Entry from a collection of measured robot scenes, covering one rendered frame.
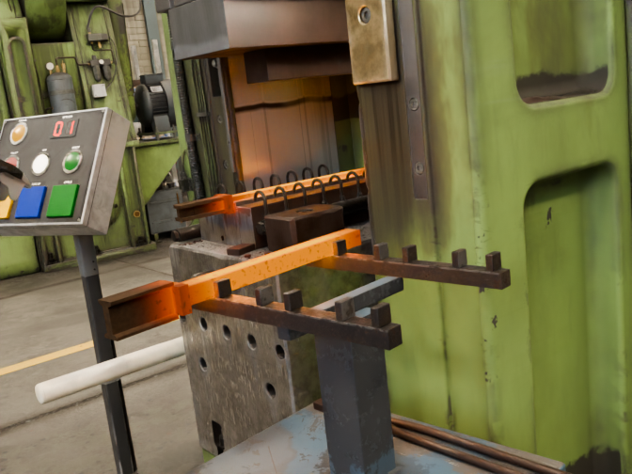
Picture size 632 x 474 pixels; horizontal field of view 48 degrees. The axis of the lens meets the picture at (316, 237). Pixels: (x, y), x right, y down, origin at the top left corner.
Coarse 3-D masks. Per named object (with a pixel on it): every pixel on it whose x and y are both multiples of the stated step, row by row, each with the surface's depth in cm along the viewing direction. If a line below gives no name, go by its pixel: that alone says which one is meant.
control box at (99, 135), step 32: (32, 128) 171; (64, 128) 166; (96, 128) 161; (128, 128) 168; (32, 160) 168; (64, 160) 163; (96, 160) 159; (96, 192) 159; (0, 224) 166; (32, 224) 162; (64, 224) 157; (96, 224) 158
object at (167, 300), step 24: (312, 240) 101; (336, 240) 101; (360, 240) 104; (240, 264) 91; (264, 264) 91; (288, 264) 94; (144, 288) 80; (168, 288) 82; (192, 288) 83; (120, 312) 77; (144, 312) 79; (168, 312) 82; (192, 312) 82; (120, 336) 77
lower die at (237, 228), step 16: (352, 176) 150; (288, 192) 139; (320, 192) 138; (336, 192) 141; (352, 192) 143; (240, 208) 131; (256, 208) 129; (272, 208) 131; (208, 224) 142; (224, 224) 137; (240, 224) 133; (256, 224) 130; (208, 240) 143; (224, 240) 138; (240, 240) 134; (256, 240) 130
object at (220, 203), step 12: (360, 168) 155; (312, 180) 145; (324, 180) 146; (252, 192) 137; (264, 192) 138; (180, 204) 128; (192, 204) 128; (204, 204) 131; (216, 204) 132; (228, 204) 132; (180, 216) 128; (192, 216) 128; (204, 216) 130
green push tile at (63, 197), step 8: (72, 184) 158; (56, 192) 160; (64, 192) 159; (72, 192) 158; (56, 200) 159; (64, 200) 158; (72, 200) 157; (48, 208) 160; (56, 208) 158; (64, 208) 157; (72, 208) 157; (48, 216) 159; (56, 216) 158; (64, 216) 157
